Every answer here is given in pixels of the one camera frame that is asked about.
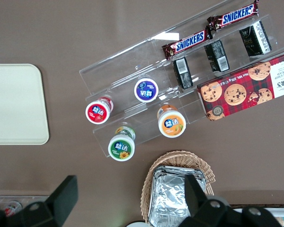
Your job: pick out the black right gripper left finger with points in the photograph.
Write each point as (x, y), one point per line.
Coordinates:
(59, 201)

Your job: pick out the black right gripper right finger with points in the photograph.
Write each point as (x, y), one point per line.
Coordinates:
(203, 212)

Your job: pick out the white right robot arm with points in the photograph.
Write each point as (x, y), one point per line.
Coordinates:
(139, 224)

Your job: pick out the white rectangular snack tray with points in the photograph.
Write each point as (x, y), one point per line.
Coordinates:
(262, 210)

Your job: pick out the oval light wicker basket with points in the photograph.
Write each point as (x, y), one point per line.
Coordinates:
(180, 158)

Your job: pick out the beige rectangular serving tray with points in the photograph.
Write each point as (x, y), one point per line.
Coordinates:
(16, 104)

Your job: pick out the clear acrylic bottle rack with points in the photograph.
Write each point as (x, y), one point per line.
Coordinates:
(21, 197)

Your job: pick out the stack of foil trays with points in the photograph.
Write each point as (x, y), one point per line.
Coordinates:
(168, 198)

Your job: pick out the red Coca-Cola bottle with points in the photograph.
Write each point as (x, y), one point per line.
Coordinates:
(13, 208)

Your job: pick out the green lid gum jar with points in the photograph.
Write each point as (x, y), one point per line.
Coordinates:
(121, 147)

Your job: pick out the orange lid gum jar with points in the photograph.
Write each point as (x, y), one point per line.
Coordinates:
(172, 124)

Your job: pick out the red lid gum jar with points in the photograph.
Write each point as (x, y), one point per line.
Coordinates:
(98, 112)

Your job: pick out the red tartan Walkers cookie box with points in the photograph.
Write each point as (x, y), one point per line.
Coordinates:
(243, 89)

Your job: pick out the blue lid gum jar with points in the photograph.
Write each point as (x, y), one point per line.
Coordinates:
(146, 90)

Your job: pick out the small black carton box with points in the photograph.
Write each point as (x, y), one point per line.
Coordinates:
(217, 56)
(255, 39)
(182, 72)

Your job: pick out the clear acrylic tiered display stand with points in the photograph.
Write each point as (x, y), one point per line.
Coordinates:
(132, 59)

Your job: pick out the Snickers chocolate bar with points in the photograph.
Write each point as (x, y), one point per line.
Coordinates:
(234, 15)
(188, 43)

